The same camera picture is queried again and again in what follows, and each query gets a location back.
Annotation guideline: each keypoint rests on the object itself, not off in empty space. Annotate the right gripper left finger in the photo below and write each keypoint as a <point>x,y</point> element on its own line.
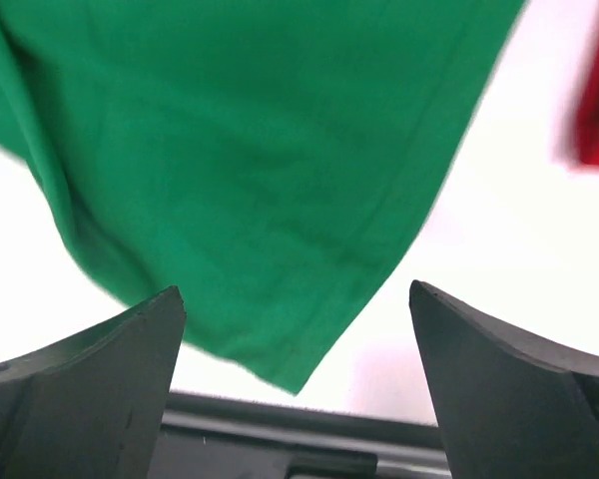
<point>91,404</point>

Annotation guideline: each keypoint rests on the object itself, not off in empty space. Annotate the green t shirt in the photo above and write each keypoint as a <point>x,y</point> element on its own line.
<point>274,160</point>

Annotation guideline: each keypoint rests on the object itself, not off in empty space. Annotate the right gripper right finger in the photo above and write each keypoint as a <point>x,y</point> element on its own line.
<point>508,402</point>

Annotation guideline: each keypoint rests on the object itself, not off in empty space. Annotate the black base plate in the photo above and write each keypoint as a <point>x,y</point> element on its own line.
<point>211,437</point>

